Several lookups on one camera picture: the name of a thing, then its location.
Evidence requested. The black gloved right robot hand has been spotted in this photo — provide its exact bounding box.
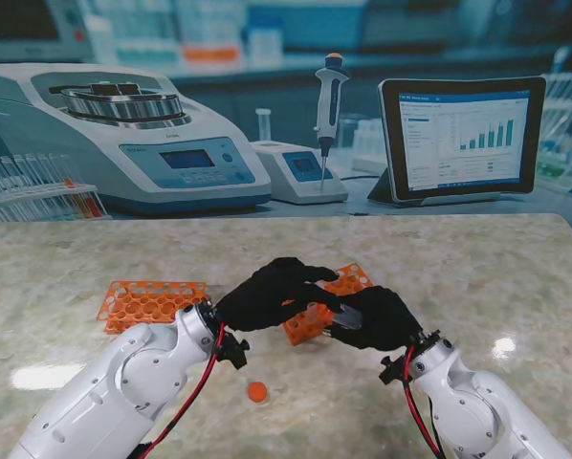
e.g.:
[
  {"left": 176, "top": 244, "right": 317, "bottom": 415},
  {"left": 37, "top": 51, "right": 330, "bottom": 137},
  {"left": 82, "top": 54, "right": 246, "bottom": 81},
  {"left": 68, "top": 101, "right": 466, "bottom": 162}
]
[{"left": 326, "top": 285, "right": 424, "bottom": 353}]

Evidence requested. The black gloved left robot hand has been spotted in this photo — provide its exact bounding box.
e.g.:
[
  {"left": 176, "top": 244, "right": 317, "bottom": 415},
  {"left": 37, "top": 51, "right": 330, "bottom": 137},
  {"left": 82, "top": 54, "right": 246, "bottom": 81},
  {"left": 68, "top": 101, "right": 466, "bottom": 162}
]
[{"left": 216, "top": 256, "right": 347, "bottom": 332}]

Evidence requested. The orange test tube rack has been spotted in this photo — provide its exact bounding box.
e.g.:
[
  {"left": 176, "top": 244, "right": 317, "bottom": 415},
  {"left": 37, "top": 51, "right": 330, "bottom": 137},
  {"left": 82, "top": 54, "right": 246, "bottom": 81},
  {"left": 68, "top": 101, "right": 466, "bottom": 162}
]
[
  {"left": 96, "top": 280, "right": 211, "bottom": 335},
  {"left": 283, "top": 262, "right": 377, "bottom": 346}
]

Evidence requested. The orange screw cap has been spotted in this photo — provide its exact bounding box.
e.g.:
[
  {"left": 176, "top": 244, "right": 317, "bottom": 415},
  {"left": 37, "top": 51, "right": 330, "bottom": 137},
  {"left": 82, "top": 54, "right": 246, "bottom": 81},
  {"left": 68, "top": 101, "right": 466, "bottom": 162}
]
[{"left": 246, "top": 381, "right": 270, "bottom": 403}]

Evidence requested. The printed laboratory backdrop poster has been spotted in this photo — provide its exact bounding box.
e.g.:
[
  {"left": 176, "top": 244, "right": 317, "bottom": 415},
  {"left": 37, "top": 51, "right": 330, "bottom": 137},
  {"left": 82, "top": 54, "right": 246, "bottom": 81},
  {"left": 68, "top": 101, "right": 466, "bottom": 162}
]
[{"left": 0, "top": 0, "right": 572, "bottom": 226}]

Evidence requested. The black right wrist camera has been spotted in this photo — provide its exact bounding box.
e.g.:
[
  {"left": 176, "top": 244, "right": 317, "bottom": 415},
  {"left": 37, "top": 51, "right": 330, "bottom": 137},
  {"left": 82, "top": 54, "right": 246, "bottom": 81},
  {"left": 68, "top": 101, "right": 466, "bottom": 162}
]
[{"left": 379, "top": 356, "right": 407, "bottom": 386}]

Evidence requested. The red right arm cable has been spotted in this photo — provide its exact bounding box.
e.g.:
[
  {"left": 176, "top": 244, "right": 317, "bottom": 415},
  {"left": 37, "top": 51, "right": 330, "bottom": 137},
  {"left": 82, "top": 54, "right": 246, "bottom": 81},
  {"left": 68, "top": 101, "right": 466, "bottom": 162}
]
[{"left": 403, "top": 346, "right": 443, "bottom": 459}]

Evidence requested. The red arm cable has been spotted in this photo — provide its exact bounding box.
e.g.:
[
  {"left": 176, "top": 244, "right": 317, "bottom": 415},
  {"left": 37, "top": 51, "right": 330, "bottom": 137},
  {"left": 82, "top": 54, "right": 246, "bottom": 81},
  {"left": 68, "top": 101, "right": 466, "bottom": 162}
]
[
  {"left": 137, "top": 322, "right": 226, "bottom": 459},
  {"left": 403, "top": 346, "right": 443, "bottom": 459}
]

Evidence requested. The red left arm cable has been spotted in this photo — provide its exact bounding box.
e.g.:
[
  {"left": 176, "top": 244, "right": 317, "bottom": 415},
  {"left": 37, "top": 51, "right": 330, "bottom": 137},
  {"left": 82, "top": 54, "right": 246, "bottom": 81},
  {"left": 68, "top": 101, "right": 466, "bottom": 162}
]
[{"left": 137, "top": 322, "right": 226, "bottom": 459}]

